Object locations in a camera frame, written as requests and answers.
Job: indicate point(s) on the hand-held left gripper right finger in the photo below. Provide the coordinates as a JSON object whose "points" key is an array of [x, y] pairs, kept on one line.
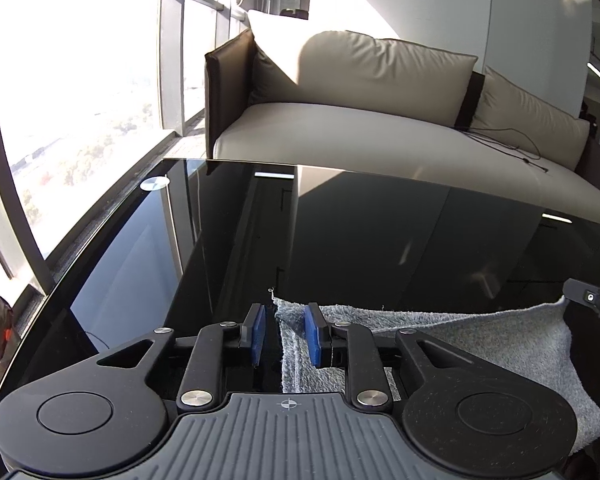
{"points": [[312, 336]]}

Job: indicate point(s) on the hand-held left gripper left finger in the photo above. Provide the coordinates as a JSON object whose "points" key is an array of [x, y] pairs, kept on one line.
{"points": [[257, 334]]}

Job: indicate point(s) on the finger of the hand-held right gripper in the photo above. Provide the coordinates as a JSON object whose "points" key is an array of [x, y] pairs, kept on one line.
{"points": [[592, 300]]}

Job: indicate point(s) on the grey fluffy towel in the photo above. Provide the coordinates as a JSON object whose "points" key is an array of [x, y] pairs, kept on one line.
{"points": [[520, 345]]}

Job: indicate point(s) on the round silver table fitting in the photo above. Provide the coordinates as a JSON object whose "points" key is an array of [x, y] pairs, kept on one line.
{"points": [[154, 183]]}

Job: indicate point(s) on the small beige back cushion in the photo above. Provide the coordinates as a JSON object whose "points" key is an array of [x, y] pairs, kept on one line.
{"points": [[530, 120]]}

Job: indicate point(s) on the wide beige back cushion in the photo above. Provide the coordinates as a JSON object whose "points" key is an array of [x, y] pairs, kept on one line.
{"points": [[380, 75]]}

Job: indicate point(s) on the beige side cushion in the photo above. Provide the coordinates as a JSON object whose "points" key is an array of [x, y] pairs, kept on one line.
{"points": [[270, 45]]}

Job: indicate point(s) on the beige sofa with brown frame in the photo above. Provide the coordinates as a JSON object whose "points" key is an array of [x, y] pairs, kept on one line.
{"points": [[340, 135]]}

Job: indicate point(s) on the window with grey frame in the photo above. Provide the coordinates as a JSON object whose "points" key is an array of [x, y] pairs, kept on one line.
{"points": [[172, 60]]}

